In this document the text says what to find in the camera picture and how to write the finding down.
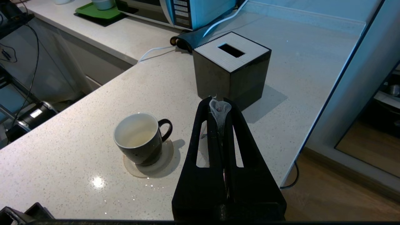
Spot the small white bowl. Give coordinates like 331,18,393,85
91,0,116,11

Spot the silver microwave oven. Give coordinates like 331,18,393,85
116,0,238,31

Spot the black cylindrical motor unit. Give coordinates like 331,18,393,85
6,101,59,143

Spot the round pale coaster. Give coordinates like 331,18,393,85
123,139,174,179

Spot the white power cable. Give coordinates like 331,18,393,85
137,0,250,63

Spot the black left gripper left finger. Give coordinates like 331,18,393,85
172,97,227,221

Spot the thin black hanging cable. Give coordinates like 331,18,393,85
11,22,40,125

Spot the black compartment box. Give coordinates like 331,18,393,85
0,202,55,223

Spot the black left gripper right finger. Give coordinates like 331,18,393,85
222,98,287,221

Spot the black mug white inside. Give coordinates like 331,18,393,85
113,112,173,167

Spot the translucent tea bag with string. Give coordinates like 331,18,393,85
209,95,232,139

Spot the green tray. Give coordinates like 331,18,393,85
74,2,128,27

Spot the black tissue box white lid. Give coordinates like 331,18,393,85
192,31,272,110

